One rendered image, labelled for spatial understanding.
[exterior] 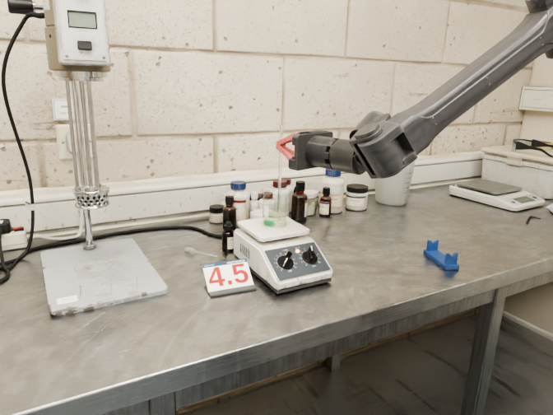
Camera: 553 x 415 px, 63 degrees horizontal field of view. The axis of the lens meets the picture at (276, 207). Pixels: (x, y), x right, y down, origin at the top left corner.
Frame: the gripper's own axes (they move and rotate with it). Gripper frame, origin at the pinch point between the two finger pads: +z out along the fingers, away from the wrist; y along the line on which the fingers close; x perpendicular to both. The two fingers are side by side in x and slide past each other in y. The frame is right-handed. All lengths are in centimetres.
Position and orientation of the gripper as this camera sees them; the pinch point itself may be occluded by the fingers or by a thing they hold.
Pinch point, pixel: (281, 145)
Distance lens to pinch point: 91.4
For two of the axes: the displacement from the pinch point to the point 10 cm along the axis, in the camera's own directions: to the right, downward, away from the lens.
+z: -7.1, -2.1, 6.8
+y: -7.1, 1.8, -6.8
